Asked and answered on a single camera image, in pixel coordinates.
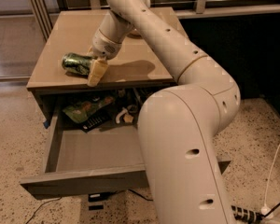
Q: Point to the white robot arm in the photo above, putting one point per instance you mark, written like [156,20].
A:
[197,76]

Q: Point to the open grey top drawer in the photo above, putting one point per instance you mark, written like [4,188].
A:
[96,153]

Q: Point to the black remote control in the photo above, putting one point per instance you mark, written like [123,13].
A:
[94,122]

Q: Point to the white curved plastic piece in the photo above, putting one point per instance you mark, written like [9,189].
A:
[120,114]

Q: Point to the grey drawer cabinet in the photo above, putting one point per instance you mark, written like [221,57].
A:
[135,65]

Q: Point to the black box under cabinet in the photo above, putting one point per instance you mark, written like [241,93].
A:
[96,200]

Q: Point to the green snack bag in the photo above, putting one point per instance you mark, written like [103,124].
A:
[82,111]

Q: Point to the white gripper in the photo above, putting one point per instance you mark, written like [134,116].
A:
[104,48]

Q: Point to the black power strip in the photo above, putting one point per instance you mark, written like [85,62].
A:
[246,216]

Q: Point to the green soda can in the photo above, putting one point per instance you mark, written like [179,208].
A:
[77,64]

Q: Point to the small tan food piece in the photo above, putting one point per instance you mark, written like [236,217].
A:
[128,118]

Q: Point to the white bowl on cabinet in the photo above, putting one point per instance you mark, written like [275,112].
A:
[134,32]

